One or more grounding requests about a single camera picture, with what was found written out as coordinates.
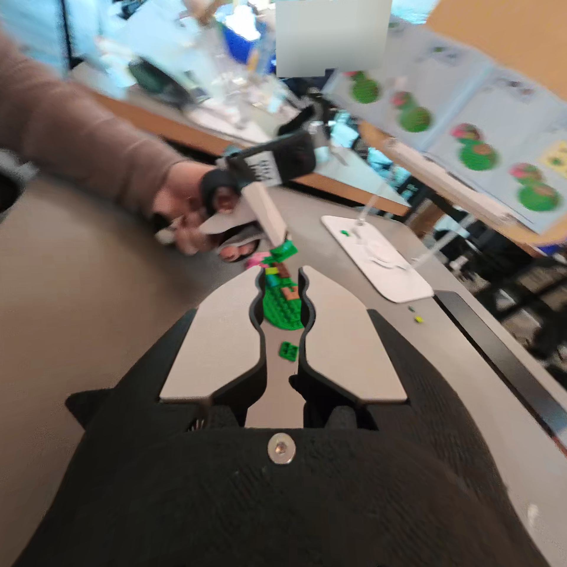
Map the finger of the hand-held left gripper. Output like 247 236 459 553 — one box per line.
242 183 289 248

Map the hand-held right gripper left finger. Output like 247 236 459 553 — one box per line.
159 266 269 405

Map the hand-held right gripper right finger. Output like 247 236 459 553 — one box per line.
289 266 409 406

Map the green lego baseplate build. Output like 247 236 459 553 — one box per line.
245 240 307 331

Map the person's left forearm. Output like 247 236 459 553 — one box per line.
0 24 189 215

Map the lego instruction booklet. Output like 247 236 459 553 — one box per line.
322 20 567 236

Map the person's left hand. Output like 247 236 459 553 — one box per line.
152 161 269 264

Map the black object on desk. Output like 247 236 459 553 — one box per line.
277 105 329 139

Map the wooden background desk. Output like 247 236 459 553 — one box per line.
70 62 413 218

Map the clear acrylic booklet stand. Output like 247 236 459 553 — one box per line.
353 128 546 272

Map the white stand base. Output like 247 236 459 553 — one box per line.
321 214 435 304

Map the blue bin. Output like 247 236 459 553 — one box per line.
221 21 263 66

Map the dark green rounded object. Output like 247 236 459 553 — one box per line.
128 57 195 109

